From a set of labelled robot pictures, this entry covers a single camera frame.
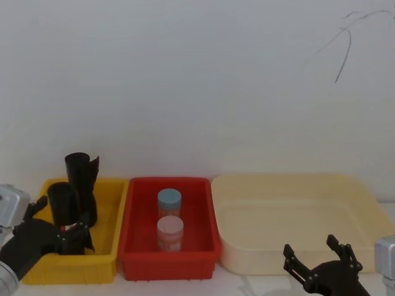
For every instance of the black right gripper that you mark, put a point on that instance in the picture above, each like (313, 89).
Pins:
(334, 279)

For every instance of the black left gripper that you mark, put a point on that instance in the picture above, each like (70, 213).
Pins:
(29, 237)

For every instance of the short black sheet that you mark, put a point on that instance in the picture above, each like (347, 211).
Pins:
(63, 206)

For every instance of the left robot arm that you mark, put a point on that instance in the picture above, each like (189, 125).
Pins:
(11, 200)

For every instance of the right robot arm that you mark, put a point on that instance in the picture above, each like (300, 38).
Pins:
(385, 256)

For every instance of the tall black rolled sheet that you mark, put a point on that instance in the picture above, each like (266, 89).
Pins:
(83, 185)

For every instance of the yellow plastic bin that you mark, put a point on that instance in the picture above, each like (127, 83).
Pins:
(105, 200)

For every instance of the cream plastic tray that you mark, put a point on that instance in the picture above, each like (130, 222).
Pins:
(277, 216)

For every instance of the clear jar with pink lid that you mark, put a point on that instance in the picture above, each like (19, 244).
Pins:
(170, 232)

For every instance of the clear jar with blue lid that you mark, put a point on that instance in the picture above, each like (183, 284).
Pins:
(169, 200)

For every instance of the red plastic bin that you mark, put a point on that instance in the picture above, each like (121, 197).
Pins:
(199, 216)

